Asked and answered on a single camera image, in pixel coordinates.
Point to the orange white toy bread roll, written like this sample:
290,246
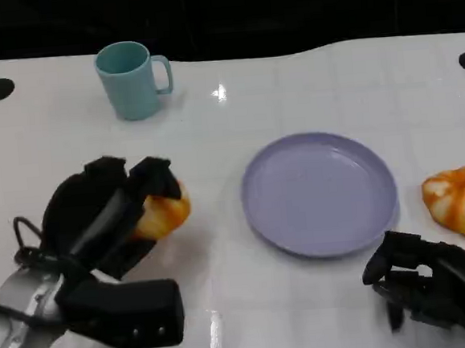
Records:
167,217
464,204

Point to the pale green mug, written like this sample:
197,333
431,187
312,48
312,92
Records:
129,89

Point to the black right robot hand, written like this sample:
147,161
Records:
455,285

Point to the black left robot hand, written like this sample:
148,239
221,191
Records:
83,218

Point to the lilac plate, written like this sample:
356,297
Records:
319,195

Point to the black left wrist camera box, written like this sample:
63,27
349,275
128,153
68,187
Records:
126,311

